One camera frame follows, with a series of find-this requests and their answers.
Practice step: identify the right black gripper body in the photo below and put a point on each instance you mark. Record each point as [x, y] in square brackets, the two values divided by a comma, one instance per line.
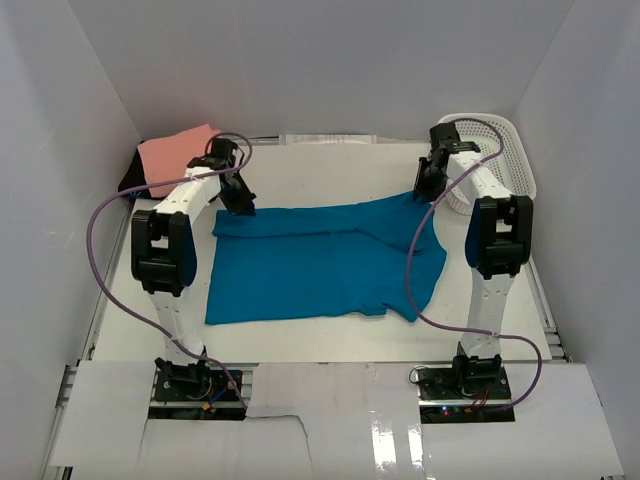
[431, 161]

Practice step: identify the blue t shirt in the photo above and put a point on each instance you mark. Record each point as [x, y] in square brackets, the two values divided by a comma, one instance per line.
[368, 258]

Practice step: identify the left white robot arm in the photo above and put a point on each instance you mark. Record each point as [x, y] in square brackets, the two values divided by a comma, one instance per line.
[164, 257]

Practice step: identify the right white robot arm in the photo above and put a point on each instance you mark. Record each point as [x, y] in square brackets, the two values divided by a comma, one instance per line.
[497, 245]

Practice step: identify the folded pink t shirt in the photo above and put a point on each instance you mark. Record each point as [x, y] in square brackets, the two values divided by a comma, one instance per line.
[167, 158]

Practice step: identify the white plastic basket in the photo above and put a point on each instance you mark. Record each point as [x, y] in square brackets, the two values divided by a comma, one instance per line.
[490, 133]

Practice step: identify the white paper label strip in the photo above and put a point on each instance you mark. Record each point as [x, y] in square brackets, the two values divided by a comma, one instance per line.
[326, 139]

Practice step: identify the white cardboard front cover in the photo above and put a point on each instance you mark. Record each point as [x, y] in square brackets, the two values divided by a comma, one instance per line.
[331, 421]

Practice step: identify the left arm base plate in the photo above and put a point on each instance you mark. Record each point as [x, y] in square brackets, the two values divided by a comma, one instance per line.
[195, 391]

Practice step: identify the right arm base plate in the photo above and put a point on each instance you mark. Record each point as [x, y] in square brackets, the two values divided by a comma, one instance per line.
[443, 402]

